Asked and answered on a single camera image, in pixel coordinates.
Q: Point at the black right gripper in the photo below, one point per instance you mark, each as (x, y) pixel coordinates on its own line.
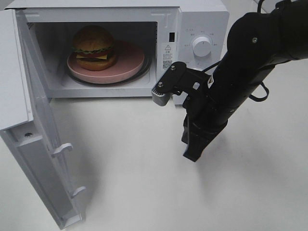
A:
(203, 123)

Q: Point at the pink round plate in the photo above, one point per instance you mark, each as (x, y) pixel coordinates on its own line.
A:
(124, 47)

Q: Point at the burger with lettuce and cheese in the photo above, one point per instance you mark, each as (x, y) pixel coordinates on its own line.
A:
(94, 47)

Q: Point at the white microwave door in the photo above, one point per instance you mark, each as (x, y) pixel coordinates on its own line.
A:
(27, 125)

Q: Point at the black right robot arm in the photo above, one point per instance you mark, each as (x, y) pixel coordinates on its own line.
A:
(256, 43)

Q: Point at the white microwave oven body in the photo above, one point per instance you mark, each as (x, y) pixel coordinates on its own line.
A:
(163, 29)

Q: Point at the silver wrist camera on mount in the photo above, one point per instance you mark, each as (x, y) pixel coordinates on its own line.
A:
(178, 79)

